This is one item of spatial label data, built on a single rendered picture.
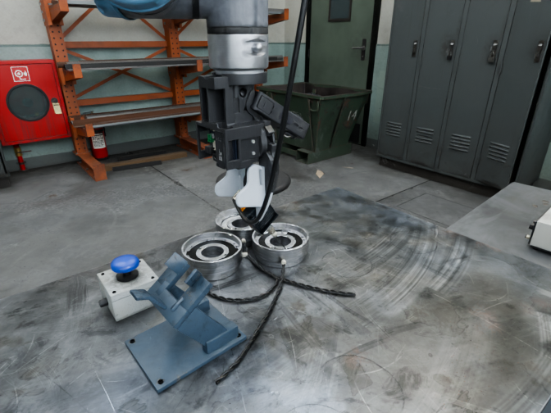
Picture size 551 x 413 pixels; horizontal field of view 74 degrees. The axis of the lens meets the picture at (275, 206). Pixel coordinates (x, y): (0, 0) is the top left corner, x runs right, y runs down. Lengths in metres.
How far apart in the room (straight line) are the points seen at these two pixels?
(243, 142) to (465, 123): 2.97
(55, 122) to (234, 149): 3.68
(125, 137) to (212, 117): 4.03
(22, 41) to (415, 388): 4.12
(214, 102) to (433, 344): 0.43
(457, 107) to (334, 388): 3.05
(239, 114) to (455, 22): 3.01
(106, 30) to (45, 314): 3.90
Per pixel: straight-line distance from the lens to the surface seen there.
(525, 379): 0.57
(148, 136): 4.59
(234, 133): 0.47
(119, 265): 0.58
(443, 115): 3.44
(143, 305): 0.60
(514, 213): 1.35
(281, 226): 0.73
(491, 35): 3.29
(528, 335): 0.64
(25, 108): 4.06
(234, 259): 0.63
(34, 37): 4.27
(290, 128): 0.54
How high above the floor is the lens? 1.17
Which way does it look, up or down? 25 degrees down
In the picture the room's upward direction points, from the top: straight up
